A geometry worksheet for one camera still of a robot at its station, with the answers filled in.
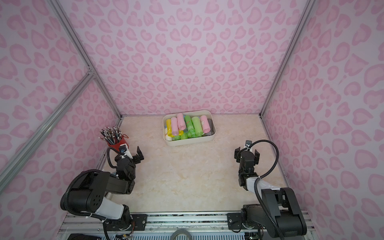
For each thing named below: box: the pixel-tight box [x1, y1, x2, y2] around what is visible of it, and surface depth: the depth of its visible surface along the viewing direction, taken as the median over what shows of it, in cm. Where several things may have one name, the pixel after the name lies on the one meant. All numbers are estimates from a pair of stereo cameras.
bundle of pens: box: [98, 120, 123, 145], surface depth 90 cm
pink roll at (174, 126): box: [171, 117, 179, 136], surface depth 101 cm
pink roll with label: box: [200, 115, 211, 134], surface depth 102 cm
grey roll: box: [207, 118, 215, 136], surface depth 108 cm
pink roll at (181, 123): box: [177, 113, 186, 131], surface depth 102 cm
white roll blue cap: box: [164, 126, 173, 141], surface depth 105 cm
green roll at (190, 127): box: [184, 115, 196, 138], surface depth 102 cm
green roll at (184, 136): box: [180, 132, 188, 140], surface depth 105 cm
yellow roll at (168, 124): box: [166, 119, 175, 138], surface depth 106 cm
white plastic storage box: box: [162, 109, 217, 147], surface depth 103 cm
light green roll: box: [191, 116, 203, 136], surface depth 100 cm
